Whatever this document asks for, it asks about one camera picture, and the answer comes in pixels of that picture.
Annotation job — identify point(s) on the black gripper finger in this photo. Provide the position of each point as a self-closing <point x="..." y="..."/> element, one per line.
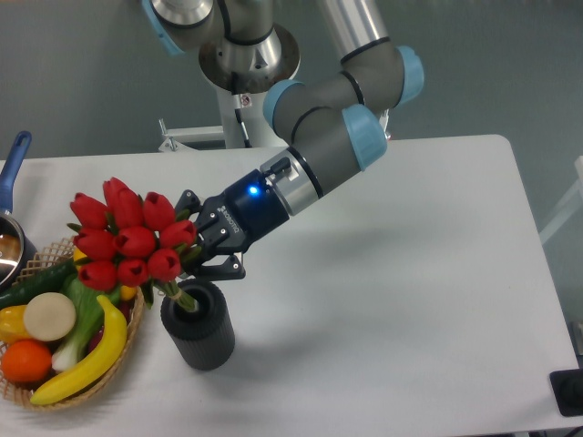
<point x="231" y="268"/>
<point x="187" y="205"/>

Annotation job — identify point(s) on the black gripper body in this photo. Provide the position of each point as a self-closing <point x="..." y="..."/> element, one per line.
<point x="243" y="213"/>

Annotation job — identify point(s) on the red tulip bouquet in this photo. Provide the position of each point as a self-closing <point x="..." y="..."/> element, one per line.
<point x="127" y="240"/>

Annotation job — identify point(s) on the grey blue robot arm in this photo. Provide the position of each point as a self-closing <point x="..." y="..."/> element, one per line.
<point x="331" y="130"/>

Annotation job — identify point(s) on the dark grey ribbed vase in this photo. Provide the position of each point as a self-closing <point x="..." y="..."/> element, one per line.
<point x="205" y="338"/>

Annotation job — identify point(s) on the yellow squash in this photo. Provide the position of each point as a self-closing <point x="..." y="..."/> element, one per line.
<point x="126" y="293"/>

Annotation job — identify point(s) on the red fruit in basket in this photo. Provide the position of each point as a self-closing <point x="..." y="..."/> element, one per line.
<point x="125" y="307"/>

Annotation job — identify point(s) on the yellow banana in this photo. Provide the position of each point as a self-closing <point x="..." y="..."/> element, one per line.
<point x="94" y="365"/>

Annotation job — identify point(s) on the green bok choy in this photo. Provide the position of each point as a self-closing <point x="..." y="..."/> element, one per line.
<point x="90" y="318"/>

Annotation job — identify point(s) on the green cucumber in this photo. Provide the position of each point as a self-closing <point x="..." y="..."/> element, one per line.
<point x="46" y="280"/>

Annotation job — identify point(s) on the beige round disc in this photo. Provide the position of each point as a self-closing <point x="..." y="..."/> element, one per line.
<point x="49" y="316"/>

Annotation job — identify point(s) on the yellow bell pepper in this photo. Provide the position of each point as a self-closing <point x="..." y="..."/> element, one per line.
<point x="12" y="327"/>

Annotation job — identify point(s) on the orange fruit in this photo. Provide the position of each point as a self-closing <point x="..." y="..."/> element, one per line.
<point x="26" y="361"/>

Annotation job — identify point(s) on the woven wicker basket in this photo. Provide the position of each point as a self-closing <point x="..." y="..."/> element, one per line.
<point x="56" y="253"/>

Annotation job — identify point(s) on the black device at edge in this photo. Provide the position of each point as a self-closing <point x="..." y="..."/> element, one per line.
<point x="567" y="389"/>

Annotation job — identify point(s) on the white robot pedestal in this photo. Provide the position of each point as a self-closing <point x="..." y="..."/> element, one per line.
<point x="241" y="76"/>

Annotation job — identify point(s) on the blue handled saucepan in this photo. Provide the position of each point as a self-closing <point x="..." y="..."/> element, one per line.
<point x="16" y="248"/>

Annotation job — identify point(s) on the white frame at right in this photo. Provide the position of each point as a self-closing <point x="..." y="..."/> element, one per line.
<point x="564" y="209"/>

